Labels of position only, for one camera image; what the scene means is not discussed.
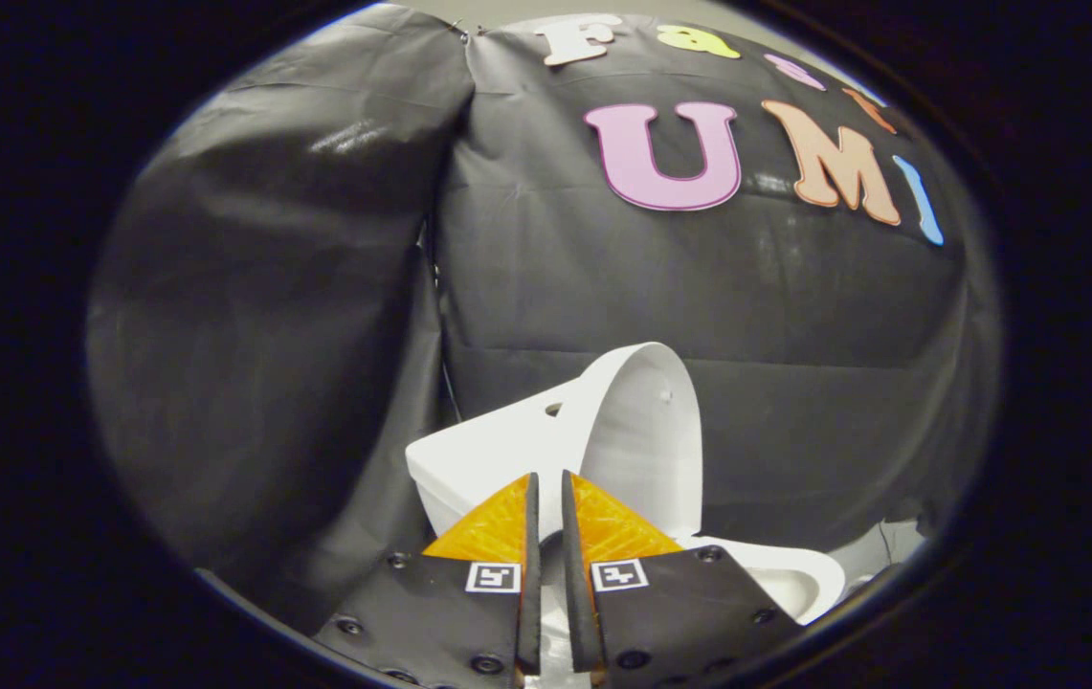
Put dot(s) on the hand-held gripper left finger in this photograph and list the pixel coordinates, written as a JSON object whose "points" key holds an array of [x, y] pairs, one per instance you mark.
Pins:
{"points": [[531, 574]]}

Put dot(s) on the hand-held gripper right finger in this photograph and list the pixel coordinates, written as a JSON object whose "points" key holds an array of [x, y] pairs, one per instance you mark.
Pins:
{"points": [[576, 574]]}

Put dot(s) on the white toilet lid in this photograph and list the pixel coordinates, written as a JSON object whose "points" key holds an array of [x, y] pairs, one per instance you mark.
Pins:
{"points": [[646, 440]]}

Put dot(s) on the white toilet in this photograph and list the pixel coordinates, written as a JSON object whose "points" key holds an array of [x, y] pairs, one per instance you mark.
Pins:
{"points": [[488, 450]]}

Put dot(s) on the black backdrop cloth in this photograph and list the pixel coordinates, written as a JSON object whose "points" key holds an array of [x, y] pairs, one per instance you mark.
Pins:
{"points": [[316, 287]]}

